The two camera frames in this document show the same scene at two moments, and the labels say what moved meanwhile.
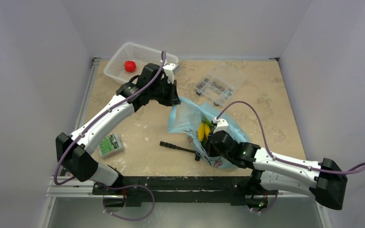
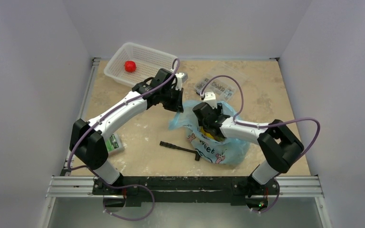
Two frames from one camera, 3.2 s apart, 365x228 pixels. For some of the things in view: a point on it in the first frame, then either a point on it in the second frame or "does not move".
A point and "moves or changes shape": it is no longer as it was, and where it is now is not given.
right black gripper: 214,143 to 208,125
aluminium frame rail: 75,189 does not move
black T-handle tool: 197,155 does not move
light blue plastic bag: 185,116 moves or changes shape
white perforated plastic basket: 128,63 does not move
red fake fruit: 130,66 does not move
